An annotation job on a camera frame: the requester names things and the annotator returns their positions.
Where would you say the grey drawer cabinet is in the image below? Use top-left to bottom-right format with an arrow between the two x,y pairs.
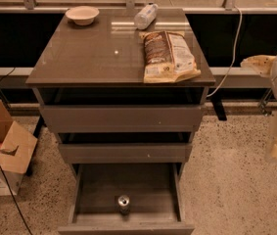
25,7 -> 216,235

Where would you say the silver redbull can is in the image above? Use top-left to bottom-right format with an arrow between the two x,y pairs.
117,195 -> 130,215

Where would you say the grey top drawer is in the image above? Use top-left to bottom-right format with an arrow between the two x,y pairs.
40,106 -> 203,133

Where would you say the clear plastic water bottle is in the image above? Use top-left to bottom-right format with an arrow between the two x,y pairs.
134,4 -> 158,29

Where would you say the grey middle drawer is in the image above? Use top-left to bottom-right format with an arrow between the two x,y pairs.
59,132 -> 192,164

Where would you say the grey drawer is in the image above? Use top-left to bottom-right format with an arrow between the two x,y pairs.
59,132 -> 192,164
40,106 -> 203,133

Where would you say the brown chip bag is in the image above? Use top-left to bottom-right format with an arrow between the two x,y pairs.
139,30 -> 201,83

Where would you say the open bottom drawer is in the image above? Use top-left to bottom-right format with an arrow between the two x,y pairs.
58,164 -> 194,235

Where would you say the black cable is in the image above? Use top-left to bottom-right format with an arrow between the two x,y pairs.
0,130 -> 34,235

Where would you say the cardboard box left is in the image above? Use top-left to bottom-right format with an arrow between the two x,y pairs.
0,100 -> 37,196

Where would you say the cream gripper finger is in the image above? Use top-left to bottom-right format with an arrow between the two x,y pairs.
240,55 -> 275,77

